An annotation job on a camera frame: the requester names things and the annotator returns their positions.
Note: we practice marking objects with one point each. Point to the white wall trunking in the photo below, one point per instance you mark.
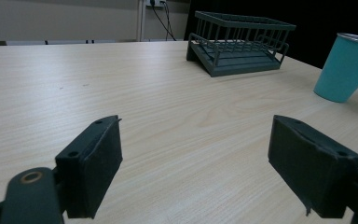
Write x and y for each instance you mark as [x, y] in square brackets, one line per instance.
[141, 20]

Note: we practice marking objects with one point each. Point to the white wall socket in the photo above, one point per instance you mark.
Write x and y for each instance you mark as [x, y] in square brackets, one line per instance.
[155, 2]

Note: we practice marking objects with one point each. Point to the dark green dish rack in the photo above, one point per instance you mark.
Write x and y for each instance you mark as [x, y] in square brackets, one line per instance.
[239, 46]

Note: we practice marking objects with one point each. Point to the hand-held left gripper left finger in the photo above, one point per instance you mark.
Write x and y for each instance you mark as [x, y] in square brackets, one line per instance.
[96, 161]

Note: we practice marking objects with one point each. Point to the teal paper cup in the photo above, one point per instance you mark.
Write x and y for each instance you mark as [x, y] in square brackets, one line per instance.
[343, 70]

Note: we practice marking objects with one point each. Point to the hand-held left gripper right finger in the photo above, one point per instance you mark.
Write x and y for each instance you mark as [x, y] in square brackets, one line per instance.
[310, 168]

